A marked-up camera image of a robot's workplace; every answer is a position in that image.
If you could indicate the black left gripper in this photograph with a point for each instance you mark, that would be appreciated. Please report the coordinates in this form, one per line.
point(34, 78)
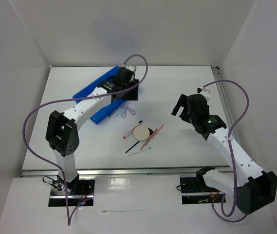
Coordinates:
point(133, 95)

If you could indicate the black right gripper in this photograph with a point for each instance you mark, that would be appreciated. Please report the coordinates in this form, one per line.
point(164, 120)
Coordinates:
point(183, 102)

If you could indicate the mint green tweezers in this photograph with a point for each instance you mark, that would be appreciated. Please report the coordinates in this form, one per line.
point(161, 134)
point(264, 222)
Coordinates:
point(117, 113)

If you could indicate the round cream powder puff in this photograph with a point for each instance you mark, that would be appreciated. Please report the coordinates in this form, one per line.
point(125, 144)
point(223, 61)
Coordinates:
point(141, 133)

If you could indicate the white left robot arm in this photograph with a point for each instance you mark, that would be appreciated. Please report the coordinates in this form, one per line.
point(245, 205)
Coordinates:
point(62, 130)

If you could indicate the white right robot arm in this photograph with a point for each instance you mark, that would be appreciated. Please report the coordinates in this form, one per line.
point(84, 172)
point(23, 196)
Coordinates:
point(251, 186)

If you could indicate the long pink makeup brush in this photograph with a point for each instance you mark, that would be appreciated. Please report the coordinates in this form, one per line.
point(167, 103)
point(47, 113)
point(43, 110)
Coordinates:
point(159, 129)

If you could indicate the white thin makeup pencil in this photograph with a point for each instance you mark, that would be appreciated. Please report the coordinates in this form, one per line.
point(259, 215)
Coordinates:
point(146, 149)

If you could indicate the pink brow comb brush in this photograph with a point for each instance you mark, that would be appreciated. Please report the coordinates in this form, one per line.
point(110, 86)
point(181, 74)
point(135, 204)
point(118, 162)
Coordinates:
point(131, 131)

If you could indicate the blue divided plastic bin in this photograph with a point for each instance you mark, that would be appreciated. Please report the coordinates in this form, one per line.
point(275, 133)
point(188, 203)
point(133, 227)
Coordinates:
point(93, 103)

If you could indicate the aluminium rail front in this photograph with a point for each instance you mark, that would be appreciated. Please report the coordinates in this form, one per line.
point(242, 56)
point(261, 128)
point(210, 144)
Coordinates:
point(118, 172)

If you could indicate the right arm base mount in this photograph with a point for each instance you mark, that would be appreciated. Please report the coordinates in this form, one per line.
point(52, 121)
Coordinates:
point(195, 191)

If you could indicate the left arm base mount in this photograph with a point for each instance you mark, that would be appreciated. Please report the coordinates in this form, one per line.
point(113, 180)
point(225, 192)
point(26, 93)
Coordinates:
point(80, 193)

